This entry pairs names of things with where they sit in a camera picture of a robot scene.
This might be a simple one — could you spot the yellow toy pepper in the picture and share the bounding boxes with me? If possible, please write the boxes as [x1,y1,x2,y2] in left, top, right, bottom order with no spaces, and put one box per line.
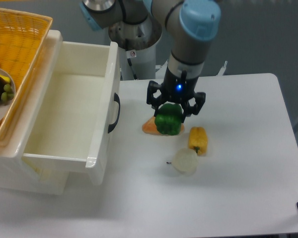
[188,127,208,156]

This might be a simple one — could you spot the white table bracket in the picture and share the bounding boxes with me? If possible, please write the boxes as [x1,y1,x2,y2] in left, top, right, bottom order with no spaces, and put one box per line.
[217,61,228,76]

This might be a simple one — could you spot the white drawer cabinet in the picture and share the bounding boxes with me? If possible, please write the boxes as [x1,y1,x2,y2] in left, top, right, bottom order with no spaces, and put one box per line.
[0,30,69,195]

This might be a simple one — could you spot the white upper drawer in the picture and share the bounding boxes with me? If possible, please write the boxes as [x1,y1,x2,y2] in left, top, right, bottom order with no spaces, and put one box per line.
[23,42,120,185]

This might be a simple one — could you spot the green toy pepper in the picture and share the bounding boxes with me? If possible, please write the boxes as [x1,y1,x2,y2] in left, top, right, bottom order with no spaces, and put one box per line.
[154,103,182,135]

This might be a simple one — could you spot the black drawer handle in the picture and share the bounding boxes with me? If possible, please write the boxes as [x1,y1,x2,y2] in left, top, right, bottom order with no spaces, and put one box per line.
[107,93,121,134]

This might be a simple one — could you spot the white toy pear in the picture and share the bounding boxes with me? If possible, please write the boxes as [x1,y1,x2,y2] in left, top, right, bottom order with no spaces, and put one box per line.
[166,148,198,173]

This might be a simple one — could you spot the yellow woven basket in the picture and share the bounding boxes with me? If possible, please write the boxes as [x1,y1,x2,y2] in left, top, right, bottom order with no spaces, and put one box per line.
[0,8,53,140]

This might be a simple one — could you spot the orange triangular sandwich toy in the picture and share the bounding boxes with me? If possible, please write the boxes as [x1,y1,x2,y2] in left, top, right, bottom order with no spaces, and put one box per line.
[142,115,184,135]

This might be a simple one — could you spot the yellow toy fruit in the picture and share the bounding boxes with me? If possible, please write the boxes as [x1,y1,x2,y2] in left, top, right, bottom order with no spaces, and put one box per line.
[0,74,11,84]

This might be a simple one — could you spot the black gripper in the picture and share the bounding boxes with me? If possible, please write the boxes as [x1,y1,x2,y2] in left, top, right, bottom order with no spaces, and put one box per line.
[146,64,207,124]

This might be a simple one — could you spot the green toy grapes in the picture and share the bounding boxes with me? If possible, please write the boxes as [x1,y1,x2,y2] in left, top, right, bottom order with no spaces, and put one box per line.
[1,84,14,102]

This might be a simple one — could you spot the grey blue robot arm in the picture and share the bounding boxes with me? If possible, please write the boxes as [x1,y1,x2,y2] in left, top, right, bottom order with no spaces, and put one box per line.
[79,0,222,119]

